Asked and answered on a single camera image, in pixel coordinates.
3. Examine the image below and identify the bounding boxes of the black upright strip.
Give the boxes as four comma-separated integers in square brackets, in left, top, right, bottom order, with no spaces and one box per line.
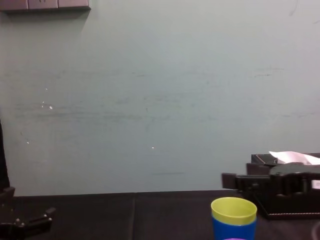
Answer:
[0,119,11,193]

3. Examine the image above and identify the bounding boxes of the yellow-green plastic cup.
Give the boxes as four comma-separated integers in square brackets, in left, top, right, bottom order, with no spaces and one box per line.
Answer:
[210,196,258,226]

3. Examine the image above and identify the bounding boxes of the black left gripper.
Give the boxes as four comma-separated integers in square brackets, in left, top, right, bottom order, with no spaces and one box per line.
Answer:
[0,186,57,240]

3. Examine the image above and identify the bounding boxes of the grey wall switch panel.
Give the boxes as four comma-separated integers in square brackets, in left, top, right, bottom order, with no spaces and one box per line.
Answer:
[0,0,92,14]

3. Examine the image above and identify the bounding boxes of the blue plastic cup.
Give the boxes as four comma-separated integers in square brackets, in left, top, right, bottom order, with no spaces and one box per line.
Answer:
[211,212,258,240]

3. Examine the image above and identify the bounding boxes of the white paper tissue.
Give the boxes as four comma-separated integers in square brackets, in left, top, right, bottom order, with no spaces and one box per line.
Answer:
[268,150,320,166]

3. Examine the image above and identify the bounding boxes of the black table cloth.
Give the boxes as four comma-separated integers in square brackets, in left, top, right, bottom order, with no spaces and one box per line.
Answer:
[0,190,320,240]

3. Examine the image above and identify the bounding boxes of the black leather tissue box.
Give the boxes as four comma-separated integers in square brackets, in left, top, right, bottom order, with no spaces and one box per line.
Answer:
[245,152,320,221]

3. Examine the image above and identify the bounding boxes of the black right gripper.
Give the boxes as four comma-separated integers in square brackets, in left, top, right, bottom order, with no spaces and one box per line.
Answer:
[221,162,320,201]

